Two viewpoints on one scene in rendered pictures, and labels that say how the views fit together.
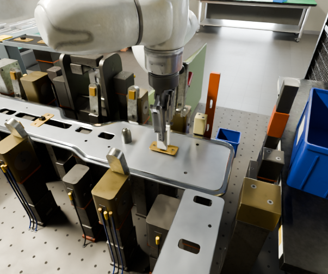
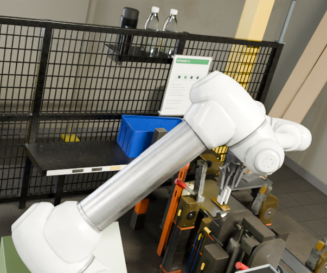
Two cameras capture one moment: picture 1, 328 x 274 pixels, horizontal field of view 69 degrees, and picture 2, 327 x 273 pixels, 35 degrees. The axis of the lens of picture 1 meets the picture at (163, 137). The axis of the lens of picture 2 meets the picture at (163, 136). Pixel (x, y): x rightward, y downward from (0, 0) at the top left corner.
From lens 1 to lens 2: 2.48 m
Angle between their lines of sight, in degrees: 112
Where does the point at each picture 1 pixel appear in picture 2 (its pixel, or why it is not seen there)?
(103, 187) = (273, 199)
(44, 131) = (299, 266)
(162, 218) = (245, 194)
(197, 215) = not seen: hidden behind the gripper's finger
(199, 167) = (210, 188)
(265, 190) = (206, 157)
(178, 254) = (250, 181)
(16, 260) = not seen: outside the picture
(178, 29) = not seen: hidden behind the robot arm
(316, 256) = (209, 151)
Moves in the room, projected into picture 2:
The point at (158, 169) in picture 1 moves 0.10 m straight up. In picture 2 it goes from (233, 201) to (240, 181)
